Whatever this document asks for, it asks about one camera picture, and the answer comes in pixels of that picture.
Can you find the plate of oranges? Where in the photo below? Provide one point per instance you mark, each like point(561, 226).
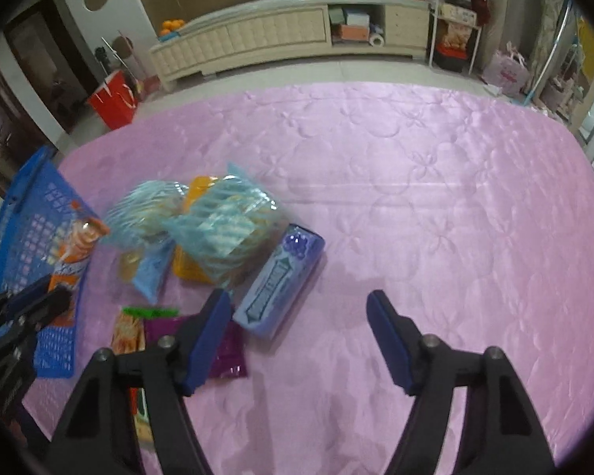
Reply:
point(171, 26)

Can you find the orange cartoon snack bag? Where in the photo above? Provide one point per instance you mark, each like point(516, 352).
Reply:
point(84, 232)

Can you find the cream television cabinet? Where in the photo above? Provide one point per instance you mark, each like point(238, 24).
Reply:
point(275, 30)

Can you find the blue chewing gum pack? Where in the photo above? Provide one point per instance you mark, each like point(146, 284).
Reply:
point(279, 282)

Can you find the pink quilted tablecloth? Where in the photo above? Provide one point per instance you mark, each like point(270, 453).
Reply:
point(474, 216)

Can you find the orange snack packet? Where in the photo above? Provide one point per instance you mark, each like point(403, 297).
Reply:
point(185, 265)

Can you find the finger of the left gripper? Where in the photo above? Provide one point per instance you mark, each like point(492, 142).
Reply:
point(40, 308)
point(33, 290)

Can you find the cracker packet green ends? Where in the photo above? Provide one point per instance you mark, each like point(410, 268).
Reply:
point(137, 373)

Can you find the purple snack packet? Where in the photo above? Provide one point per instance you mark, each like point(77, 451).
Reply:
point(229, 362)

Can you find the red paper bag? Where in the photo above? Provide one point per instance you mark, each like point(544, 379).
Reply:
point(114, 101)

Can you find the blue plastic basket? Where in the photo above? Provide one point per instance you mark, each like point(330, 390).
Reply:
point(34, 218)

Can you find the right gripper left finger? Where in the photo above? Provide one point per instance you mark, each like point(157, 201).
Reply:
point(96, 432)

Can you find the small blue cake packet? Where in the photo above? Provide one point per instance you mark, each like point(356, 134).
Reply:
point(147, 270)

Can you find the pink shopping bag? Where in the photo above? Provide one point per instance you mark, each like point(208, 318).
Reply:
point(507, 70)

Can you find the light blue striped bag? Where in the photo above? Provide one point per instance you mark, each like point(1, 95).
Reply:
point(238, 221)
point(137, 220)

